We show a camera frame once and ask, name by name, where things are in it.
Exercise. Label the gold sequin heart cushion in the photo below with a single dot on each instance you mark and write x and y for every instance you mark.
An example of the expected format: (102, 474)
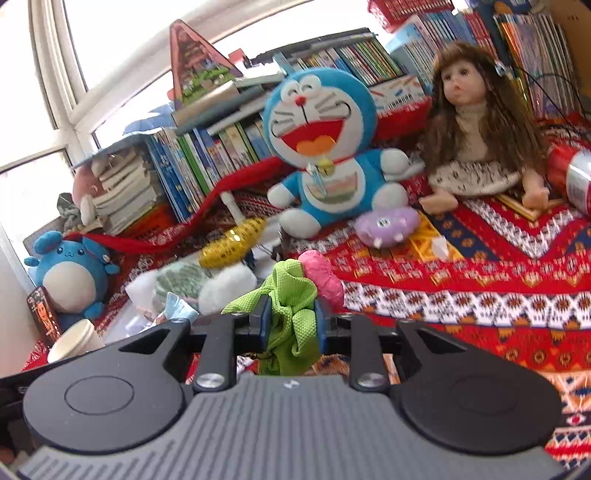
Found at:
(233, 245)

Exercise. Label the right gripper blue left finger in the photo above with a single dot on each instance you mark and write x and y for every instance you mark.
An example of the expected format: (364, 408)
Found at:
(260, 323)

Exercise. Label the stack of lying books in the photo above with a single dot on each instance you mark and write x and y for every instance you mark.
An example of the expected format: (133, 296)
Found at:
(131, 182)

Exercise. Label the pink plush toy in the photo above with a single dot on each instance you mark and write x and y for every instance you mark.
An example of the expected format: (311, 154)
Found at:
(87, 186)

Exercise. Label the white shallow cardboard box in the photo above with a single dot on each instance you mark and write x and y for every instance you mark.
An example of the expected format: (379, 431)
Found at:
(128, 321)

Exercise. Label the pink scrunchie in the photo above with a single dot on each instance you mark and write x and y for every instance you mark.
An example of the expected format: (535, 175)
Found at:
(318, 269)

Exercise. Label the white paper cup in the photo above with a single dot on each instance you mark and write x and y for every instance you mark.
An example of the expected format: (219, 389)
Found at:
(79, 339)

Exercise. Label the blue face mask pack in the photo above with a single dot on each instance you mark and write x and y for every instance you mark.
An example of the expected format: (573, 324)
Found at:
(176, 310)

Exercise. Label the row of upright books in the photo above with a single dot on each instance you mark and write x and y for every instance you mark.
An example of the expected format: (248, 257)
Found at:
(480, 140)

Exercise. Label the triangular house puzzle box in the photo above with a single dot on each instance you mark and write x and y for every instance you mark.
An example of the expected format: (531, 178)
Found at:
(197, 66)

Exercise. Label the brown haired doll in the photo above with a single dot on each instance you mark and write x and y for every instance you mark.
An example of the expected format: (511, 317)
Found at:
(481, 139)

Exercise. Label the patterned red tablecloth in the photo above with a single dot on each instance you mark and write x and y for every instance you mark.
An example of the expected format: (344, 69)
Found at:
(485, 273)

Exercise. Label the lime green scrunchie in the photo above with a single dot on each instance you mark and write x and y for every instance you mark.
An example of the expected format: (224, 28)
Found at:
(293, 342)

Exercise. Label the blue round plush toy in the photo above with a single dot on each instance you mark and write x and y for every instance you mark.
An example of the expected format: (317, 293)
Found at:
(74, 274)

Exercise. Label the white fluffy plush toy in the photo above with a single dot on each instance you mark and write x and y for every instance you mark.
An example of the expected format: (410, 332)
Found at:
(225, 286)

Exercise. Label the Doraemon plush toy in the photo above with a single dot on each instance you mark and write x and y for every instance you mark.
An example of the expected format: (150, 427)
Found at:
(322, 122)

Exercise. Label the red soda can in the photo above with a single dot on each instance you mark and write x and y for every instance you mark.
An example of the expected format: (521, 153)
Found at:
(569, 172)

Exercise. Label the white pvc pipe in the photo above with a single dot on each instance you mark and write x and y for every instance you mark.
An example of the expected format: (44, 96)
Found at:
(229, 201)

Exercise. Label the green gingham scrunchie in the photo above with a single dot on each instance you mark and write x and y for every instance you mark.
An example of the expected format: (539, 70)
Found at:
(184, 279)

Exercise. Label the purple small plush toy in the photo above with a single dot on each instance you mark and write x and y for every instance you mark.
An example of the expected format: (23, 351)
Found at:
(387, 227)

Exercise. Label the red plastic basket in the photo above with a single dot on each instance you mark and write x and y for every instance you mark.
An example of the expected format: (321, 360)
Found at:
(393, 13)

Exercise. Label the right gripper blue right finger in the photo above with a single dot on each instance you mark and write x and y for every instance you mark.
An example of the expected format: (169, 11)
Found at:
(326, 330)

